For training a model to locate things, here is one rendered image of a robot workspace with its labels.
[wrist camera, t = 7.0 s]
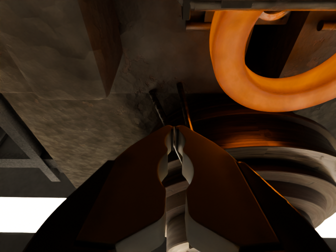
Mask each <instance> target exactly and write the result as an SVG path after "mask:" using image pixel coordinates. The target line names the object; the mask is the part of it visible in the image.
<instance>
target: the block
mask: <svg viewBox="0 0 336 252"><path fill-rule="evenodd" d="M0 40H1V41H2V43H3V45H4V46H5V48H6V49H7V51H8V52H9V54H10V56H11V57H12V59H13V60H14V62H15V64H16V65H17V67H18V68H19V70H20V72H21V73H22V75H23V76H24V78H25V79H26V81H27V83H28V84H29V86H30V87H31V89H32V91H33V92H34V93H35V94H36V95H37V96H38V97H40V98H42V99H45V100H102V99H105V98H107V97H108V96H109V95H110V92H111V89H112V86H113V83H114V80H115V77H116V74H117V71H118V68H119V65H120V62H121V59H122V55H123V48H122V43H121V38H120V32H119V27H118V21H117V16H116V10H115V5H114V0H0Z"/></svg>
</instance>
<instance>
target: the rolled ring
mask: <svg viewBox="0 0 336 252"><path fill-rule="evenodd" d="M262 13H263V11H215V12H214V15H213V19H212V23H211V28H210V35H209V51H210V57H211V61H212V66H213V71H214V74H215V77H216V79H217V81H218V83H219V85H220V87H221V88H222V89H223V91H224V92H225V93H226V94H227V95H228V96H229V97H230V98H232V99H233V100H234V101H236V102H237V103H239V104H241V105H243V106H245V107H247V108H250V109H253V110H257V111H263V112H289V111H296V110H301V109H305V108H309V107H313V106H316V105H319V104H322V103H324V102H327V101H329V100H332V99H334V98H336V53H335V54H334V55H333V56H331V57H330V58H329V59H327V60H326V61H324V62H323V63H321V64H320V65H318V66H316V67H315V68H313V69H311V70H308V71H306V72H304V73H301V74H298V75H295V76H290V77H285V78H268V77H263V76H260V75H257V74H255V73H254V72H252V71H251V70H250V69H249V68H248V67H247V66H246V64H245V48H246V43H247V40H248V37H249V34H250V32H251V30H252V28H253V26H254V24H255V23H256V21H257V20H258V18H259V17H260V15H261V14H262Z"/></svg>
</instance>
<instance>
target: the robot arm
mask: <svg viewBox="0 0 336 252"><path fill-rule="evenodd" d="M174 137H175V149H176V151H178V152H179V153H180V154H181V155H182V175H183V176H184V177H185V178H186V180H187V181H188V183H189V186H188V188H187V189H186V201H185V217H184V218H185V228H186V238H187V241H188V243H189V244H190V245H191V246H192V247H193V248H194V249H196V250H198V251H199V252H333V251H332V250H331V249H330V247H329V246H328V245H327V243H326V242H325V241H324V239H323V238H322V237H321V236H320V234H319V233H318V232H317V231H316V229H315V228H314V227H313V226H312V225H311V224H310V223H309V221H308V220H307V219H306V218H305V217H304V216H303V215H302V214H301V213H300V212H299V211H298V210H297V209H296V208H295V207H294V206H293V205H292V204H290V203H289V202H288V201H287V200H286V199H285V198H284V197H283V196H282V195H281V194H279V193H278V192H277V191H276V190H275V189H274V188H273V187H272V186H271V185H269V184H268V183H267V182H266V181H265V180H264V179H263V178H262V177H261V176H259V175H258V174H257V173H256V172H255V171H254V170H253V169H252V168H251V167H249V166H248V165H247V164H246V163H245V162H244V161H239V162H237V161H236V160H235V159H234V158H233V157H232V156H231V155H230V154H229V153H228V152H226V151H225V150H224V149H222V148H221V147H220V146H218V145H217V144H215V143H214V142H212V141H211V140H209V139H207V138H205V137H204V136H202V135H200V134H198V133H197V132H195V131H193V130H191V129H189V128H188V127H186V126H183V125H178V126H171V125H166V126H164V127H162V128H160V129H158V130H157V131H155V132H153V133H151V134H149V135H148V136H146V137H144V138H142V139H141V140H139V141H137V142H136V143H134V144H133V145H131V146H130V147H128V148H127V149H126V150H124V151H123V152H122V153H121V154H120V155H119V156H118V157H117V158H116V159H115V160H108V161H106V162H105V163H104V164H103V165H102V166H101V167H100V168H99V169H98V170H97V171H96V172H95V173H93V174H92V175H91V176H90V177H89V178H88V179H87V180H86V181H85V182H84V183H83V184H82V185H80V186H79V187H78V188H77V189H76V190H75V191H74V192H73V193H72V194H71V195H70V196H69V197H67V198H66V199H65V200H64V201H63V202H62V203H61V204H60V205H59V206H58V207H57V208H56V209H55V210H54V211H53V212H52V213H51V214H50V216H49V217H48V218H47V219H46V220H45V221H44V222H43V224H42V225H41V226H40V227H39V229H38V230H37V231H36V233H35V234H34V235H33V237H32V238H31V239H30V241H29V242H28V244H27V245H26V247H25V248H24V250H23V251H22V252H151V251H153V250H155V249H156V248H158V247H159V246H161V245H162V243H163V242H164V240H165V232H166V218H167V214H166V189H165V187H164V186H163V184H162V181H163V179H164V178H165V177H166V176H167V174H168V154H169V153H170V152H171V151H173V150H174Z"/></svg>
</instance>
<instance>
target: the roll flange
mask: <svg viewBox="0 0 336 252"><path fill-rule="evenodd" d="M187 105H188V109H189V113H190V117H191V121H192V125H193V126H196V125H200V124H204V123H209V122H214V121H220V120H228V119H238V118H267V119H277V120H284V121H289V122H293V123H297V124H300V125H303V126H306V127H309V128H311V129H313V130H315V131H317V132H319V133H320V134H322V135H323V136H324V137H325V138H327V139H328V141H329V142H330V143H331V144H332V146H333V147H334V149H335V151H336V138H335V137H334V136H333V134H332V133H331V132H330V131H329V130H328V129H327V128H325V127H324V126H323V125H321V124H320V123H318V122H316V121H314V120H312V119H310V118H307V117H304V116H301V115H298V114H295V113H294V112H293V111H285V112H266V111H259V110H255V109H251V108H248V107H245V106H243V105H241V104H239V103H237V102H236V101H234V100H233V99H232V98H230V97H229V96H228V95H221V96H214V97H209V98H205V99H201V100H198V101H195V102H192V103H189V104H187ZM166 117H167V119H168V121H169V123H170V125H171V126H173V127H176V126H179V125H181V126H186V124H185V119H184V115H183V111H182V107H180V108H178V109H176V110H174V111H173V112H171V113H170V114H168V115H167V116H166ZM162 127H164V125H163V123H162V120H161V121H160V122H159V123H158V124H157V125H156V126H155V127H154V128H153V129H152V131H151V133H150V134H152V133H153V132H155V131H157V130H159V129H160V128H162Z"/></svg>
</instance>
